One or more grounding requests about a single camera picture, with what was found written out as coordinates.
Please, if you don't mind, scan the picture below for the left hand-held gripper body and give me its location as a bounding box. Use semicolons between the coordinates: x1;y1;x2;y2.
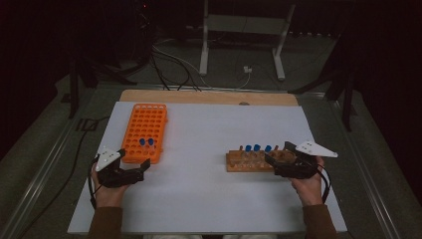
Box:
95;145;145;189

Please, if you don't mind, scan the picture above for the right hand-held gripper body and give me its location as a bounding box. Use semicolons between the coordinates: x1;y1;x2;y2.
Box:
274;140;339;180

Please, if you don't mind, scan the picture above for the wooden test tube rack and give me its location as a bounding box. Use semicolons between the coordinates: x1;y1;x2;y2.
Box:
225;144;298;173

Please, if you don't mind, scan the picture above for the orange plastic test tube rack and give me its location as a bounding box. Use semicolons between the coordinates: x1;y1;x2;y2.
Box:
120;103;169;165

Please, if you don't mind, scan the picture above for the person's left hand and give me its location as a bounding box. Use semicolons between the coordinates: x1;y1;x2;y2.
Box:
91;172;129;209

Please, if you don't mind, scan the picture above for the person's right hand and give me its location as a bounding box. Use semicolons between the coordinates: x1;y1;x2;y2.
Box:
290;155;326;207

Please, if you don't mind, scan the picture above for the white table sheet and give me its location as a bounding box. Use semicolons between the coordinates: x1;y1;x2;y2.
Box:
67;101;348;235

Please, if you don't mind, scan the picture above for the black tripod stand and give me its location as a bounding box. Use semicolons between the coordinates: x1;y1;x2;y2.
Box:
68;58;138;120
288;66;357;132

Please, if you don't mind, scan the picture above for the grey metal stand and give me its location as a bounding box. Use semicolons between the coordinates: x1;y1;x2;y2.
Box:
198;0;297;82

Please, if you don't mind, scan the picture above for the left hand-held gripper cable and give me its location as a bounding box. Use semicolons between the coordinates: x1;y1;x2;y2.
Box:
87;154;102;210

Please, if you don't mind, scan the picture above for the hand-held gripper cable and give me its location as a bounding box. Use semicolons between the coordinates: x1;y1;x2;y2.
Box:
87;154;102;210
316;163;332;204

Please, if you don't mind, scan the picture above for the right hand-held gripper cable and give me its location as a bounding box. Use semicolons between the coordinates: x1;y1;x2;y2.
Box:
316;163;332;204

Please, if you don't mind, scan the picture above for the black floor cable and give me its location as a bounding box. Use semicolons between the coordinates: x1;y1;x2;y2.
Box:
18;115;111;238

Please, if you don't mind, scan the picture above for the black floor bracket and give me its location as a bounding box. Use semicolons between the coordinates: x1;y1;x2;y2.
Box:
75;118;100;132

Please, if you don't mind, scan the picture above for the bundle of black floor cables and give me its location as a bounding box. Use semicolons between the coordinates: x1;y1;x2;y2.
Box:
149;44;203;93

